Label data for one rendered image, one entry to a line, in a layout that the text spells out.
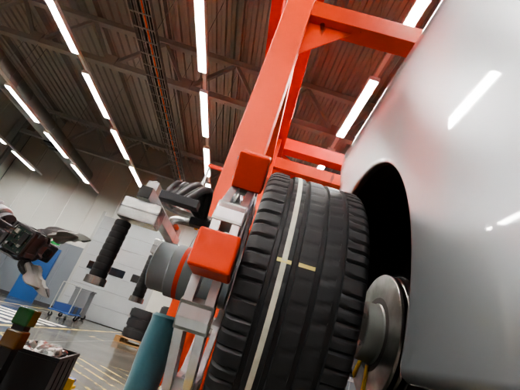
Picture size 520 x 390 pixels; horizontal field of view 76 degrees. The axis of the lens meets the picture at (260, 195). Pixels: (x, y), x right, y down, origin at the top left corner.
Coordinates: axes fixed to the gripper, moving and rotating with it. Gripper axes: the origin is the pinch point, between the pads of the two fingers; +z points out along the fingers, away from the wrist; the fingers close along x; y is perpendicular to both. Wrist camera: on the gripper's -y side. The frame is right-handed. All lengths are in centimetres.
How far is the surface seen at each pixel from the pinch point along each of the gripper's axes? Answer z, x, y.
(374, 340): 71, 21, -5
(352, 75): 17, 654, -612
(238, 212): 28.9, 27.0, 15.8
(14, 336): -3.8, -18.8, -4.6
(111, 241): 7.1, 9.5, 8.2
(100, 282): 10.5, 1.6, 8.4
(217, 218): 26.0, 23.7, 16.1
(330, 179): 62, 184, -263
